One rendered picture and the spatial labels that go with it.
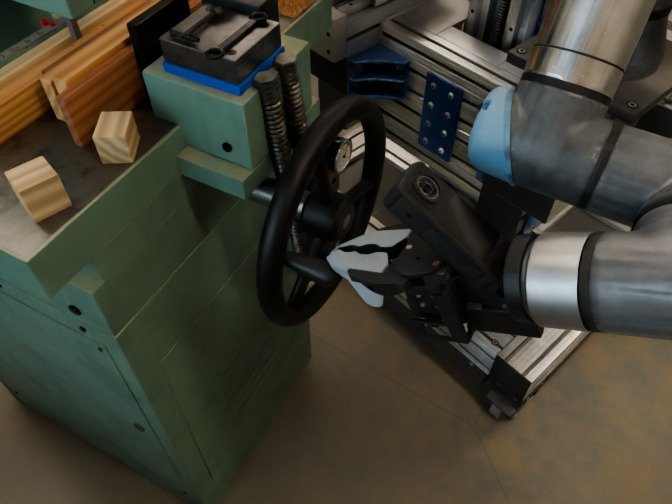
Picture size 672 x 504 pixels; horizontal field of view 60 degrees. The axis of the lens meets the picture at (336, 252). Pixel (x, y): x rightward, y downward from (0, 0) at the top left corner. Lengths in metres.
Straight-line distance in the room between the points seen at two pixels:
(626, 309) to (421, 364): 1.12
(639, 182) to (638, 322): 0.11
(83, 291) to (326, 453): 0.85
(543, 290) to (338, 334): 1.14
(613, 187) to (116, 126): 0.48
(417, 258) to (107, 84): 0.40
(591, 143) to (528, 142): 0.05
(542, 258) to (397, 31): 0.84
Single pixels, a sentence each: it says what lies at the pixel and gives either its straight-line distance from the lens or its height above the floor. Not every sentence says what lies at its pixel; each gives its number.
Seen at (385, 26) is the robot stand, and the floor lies 0.72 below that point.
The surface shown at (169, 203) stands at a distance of 0.74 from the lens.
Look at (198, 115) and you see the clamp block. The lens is 0.68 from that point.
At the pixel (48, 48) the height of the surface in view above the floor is 0.95.
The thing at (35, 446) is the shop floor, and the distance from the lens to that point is 1.58.
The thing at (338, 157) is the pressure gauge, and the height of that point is 0.67.
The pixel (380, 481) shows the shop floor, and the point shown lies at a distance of 1.40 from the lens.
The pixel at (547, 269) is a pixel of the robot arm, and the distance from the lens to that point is 0.45.
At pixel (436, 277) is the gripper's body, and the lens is 0.49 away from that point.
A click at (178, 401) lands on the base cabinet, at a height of 0.47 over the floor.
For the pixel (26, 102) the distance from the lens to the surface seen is 0.77.
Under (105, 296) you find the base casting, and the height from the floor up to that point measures 0.78.
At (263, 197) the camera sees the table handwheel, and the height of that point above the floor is 0.82.
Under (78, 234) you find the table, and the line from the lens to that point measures 0.64.
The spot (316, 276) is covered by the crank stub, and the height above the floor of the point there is 0.85.
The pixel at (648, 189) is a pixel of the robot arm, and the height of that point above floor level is 1.01.
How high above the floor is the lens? 1.32
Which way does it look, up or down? 50 degrees down
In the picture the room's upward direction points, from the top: straight up
